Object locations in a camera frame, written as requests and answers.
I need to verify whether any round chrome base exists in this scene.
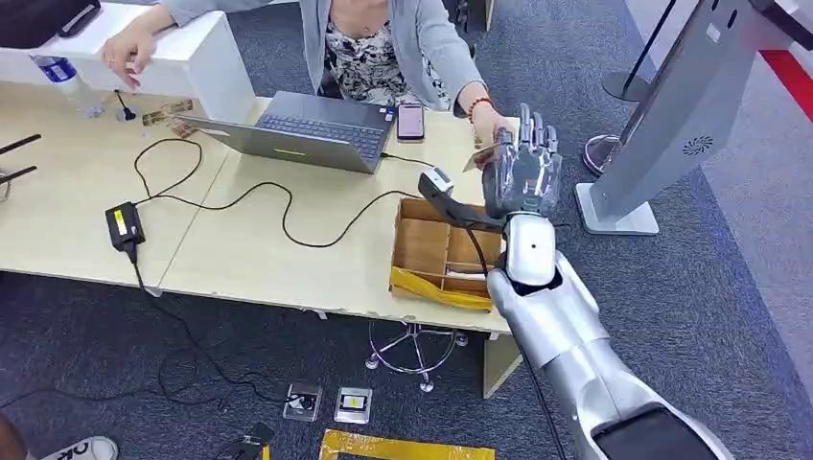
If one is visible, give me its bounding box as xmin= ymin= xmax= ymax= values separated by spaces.
xmin=583 ymin=134 xmax=620 ymax=177

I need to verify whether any black laptop power cable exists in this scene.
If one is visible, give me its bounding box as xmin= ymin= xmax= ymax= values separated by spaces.
xmin=133 ymin=138 xmax=446 ymax=249

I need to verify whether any small black antenna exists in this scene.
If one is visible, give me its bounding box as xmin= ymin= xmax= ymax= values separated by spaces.
xmin=114 ymin=89 xmax=138 ymax=123

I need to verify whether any yellow floor tape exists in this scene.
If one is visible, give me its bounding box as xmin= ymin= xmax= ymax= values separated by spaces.
xmin=318 ymin=428 xmax=497 ymax=460

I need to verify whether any black mains cable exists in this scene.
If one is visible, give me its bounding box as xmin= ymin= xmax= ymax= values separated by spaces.
xmin=0 ymin=243 xmax=319 ymax=411

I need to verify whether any white cabinet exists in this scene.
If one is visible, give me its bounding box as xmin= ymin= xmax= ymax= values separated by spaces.
xmin=0 ymin=1 xmax=257 ymax=125

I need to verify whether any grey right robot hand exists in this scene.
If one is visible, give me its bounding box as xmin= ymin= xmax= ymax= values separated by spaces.
xmin=482 ymin=103 xmax=564 ymax=220

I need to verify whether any person's left hand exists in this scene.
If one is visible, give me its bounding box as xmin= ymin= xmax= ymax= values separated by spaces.
xmin=470 ymin=101 xmax=519 ymax=170

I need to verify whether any white shoe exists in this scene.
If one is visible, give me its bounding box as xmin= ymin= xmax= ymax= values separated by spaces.
xmin=28 ymin=435 xmax=120 ymax=460

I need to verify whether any beige card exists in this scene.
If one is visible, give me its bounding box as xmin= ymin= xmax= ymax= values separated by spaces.
xmin=462 ymin=144 xmax=503 ymax=173

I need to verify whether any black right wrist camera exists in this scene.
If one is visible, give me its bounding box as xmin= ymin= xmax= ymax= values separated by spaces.
xmin=417 ymin=167 xmax=509 ymax=233

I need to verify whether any floor socket with yellow label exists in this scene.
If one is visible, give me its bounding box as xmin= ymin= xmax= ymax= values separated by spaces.
xmin=333 ymin=387 xmax=374 ymax=426

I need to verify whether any black smartphone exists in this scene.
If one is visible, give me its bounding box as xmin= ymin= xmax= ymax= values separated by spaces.
xmin=396 ymin=103 xmax=426 ymax=142

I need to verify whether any clear water bottle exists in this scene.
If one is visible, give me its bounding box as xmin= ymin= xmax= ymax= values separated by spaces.
xmin=30 ymin=54 xmax=106 ymax=119

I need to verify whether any black floor device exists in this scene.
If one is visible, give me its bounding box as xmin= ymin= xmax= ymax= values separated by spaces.
xmin=219 ymin=422 xmax=276 ymax=460

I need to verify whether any person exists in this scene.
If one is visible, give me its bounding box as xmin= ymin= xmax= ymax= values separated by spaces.
xmin=158 ymin=0 xmax=490 ymax=114

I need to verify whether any grey kiosk stand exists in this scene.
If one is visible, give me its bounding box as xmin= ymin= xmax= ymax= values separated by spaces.
xmin=574 ymin=0 xmax=763 ymax=238

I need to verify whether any floor socket with plug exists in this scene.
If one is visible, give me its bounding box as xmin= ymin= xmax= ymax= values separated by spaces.
xmin=282 ymin=382 xmax=324 ymax=424

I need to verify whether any chrome stool base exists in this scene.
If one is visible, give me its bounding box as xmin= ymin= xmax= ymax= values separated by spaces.
xmin=364 ymin=322 xmax=470 ymax=394

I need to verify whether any black power adapter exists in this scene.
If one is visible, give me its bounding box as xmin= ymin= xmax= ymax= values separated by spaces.
xmin=105 ymin=200 xmax=147 ymax=253

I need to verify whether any red bracelet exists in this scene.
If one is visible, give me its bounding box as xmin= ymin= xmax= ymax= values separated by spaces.
xmin=468 ymin=96 xmax=496 ymax=124

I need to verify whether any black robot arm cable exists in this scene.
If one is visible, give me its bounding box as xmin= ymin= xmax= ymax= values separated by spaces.
xmin=465 ymin=227 xmax=569 ymax=460

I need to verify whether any person's right hand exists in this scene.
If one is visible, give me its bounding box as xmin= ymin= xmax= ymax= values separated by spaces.
xmin=99 ymin=24 xmax=160 ymax=90

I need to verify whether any wooden card box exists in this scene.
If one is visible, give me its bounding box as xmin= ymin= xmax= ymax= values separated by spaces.
xmin=388 ymin=197 xmax=509 ymax=312

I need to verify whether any black stanchion post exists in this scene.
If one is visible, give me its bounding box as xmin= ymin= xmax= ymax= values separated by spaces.
xmin=601 ymin=0 xmax=678 ymax=103

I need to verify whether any grey laptop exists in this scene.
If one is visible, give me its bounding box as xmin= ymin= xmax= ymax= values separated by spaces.
xmin=177 ymin=90 xmax=399 ymax=175

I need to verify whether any black bag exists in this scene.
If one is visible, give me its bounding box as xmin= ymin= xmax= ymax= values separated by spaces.
xmin=0 ymin=0 xmax=103 ymax=50

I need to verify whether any black rod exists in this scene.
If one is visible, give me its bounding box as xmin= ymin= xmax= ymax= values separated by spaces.
xmin=0 ymin=133 xmax=42 ymax=157
xmin=0 ymin=165 xmax=39 ymax=187

